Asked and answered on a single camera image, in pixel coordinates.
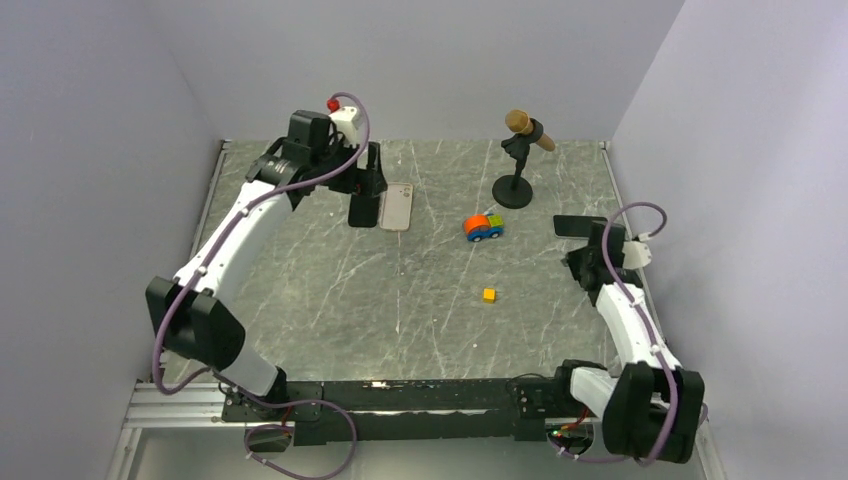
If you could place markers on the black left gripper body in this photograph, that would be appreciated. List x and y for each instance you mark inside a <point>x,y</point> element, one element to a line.
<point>354,180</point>

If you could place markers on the beige phone case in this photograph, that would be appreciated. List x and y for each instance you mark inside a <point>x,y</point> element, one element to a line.
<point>396,207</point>

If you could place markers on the black phone case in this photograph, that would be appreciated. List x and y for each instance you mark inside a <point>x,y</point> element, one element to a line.
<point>364,209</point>

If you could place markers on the black smartphone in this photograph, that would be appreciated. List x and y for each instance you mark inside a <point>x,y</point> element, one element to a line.
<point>575,226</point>

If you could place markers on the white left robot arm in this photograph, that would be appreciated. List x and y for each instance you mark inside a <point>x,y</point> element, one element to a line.
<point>189,312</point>

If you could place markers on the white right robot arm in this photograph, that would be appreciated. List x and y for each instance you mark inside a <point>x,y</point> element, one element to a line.
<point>653,409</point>

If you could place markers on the orange blue toy car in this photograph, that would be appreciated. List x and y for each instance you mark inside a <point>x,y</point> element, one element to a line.
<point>483,226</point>

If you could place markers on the black microphone stand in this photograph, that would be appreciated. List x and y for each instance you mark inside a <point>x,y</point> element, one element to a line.
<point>514,191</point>

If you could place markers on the wooden microphone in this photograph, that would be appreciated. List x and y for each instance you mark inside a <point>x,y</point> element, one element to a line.
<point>521,123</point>

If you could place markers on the yellow cube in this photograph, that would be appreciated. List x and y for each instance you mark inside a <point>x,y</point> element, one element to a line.
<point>489,295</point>

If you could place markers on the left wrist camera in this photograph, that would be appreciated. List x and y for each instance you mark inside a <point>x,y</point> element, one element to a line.
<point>348,120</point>

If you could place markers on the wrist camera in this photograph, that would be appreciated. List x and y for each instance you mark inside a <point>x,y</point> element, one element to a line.
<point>348,120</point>
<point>637,255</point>

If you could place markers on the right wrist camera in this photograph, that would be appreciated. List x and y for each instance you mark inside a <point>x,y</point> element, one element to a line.
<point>637,255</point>

